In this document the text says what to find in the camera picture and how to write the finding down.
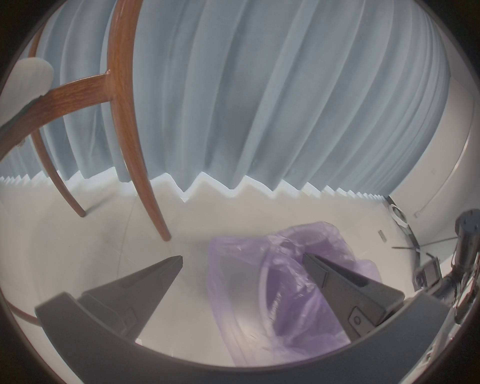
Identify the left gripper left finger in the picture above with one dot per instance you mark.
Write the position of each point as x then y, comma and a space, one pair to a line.
146, 288

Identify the purple plastic bag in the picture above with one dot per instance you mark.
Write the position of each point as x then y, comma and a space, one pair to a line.
292, 300

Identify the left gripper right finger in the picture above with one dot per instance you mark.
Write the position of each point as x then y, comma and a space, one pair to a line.
345, 292

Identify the pale blue curtain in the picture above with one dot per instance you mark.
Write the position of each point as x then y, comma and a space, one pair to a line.
281, 93

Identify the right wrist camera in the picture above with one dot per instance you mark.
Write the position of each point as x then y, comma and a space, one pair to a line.
429, 273

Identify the wooden chair with white cushion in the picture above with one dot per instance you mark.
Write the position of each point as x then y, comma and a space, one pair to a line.
122, 112

